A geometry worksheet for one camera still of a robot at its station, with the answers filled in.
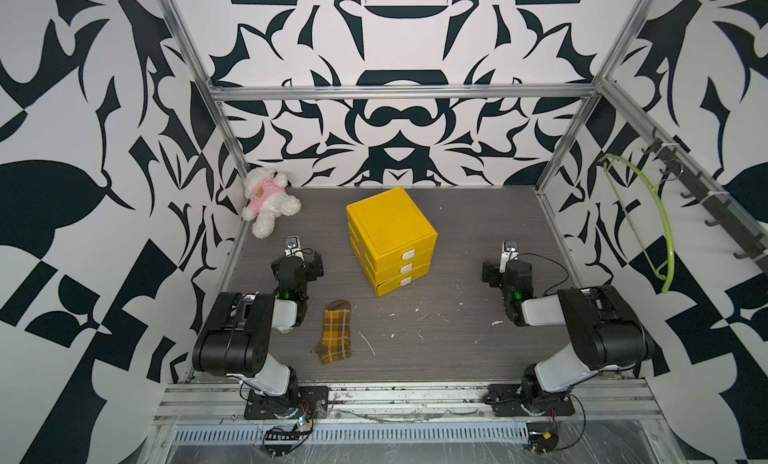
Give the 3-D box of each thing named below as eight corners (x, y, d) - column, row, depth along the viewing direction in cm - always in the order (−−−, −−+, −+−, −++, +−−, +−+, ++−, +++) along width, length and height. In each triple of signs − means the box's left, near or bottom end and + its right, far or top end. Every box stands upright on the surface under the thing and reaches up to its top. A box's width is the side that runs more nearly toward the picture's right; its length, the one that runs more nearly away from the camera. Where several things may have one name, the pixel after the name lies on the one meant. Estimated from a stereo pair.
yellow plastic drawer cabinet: (377, 300, 92) (376, 263, 75) (350, 248, 104) (344, 206, 87) (430, 275, 97) (439, 236, 81) (398, 228, 110) (401, 185, 93)
